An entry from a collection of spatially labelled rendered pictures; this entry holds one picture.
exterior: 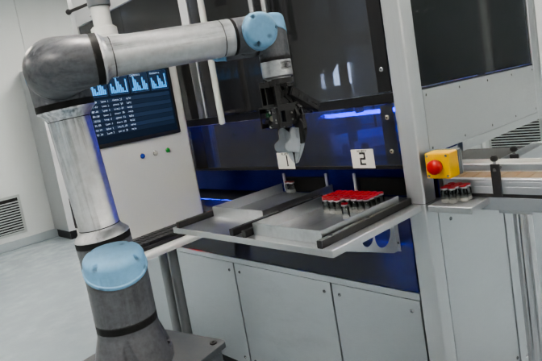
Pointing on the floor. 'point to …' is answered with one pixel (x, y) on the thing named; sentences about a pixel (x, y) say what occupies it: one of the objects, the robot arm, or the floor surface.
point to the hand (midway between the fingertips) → (297, 157)
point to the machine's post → (415, 153)
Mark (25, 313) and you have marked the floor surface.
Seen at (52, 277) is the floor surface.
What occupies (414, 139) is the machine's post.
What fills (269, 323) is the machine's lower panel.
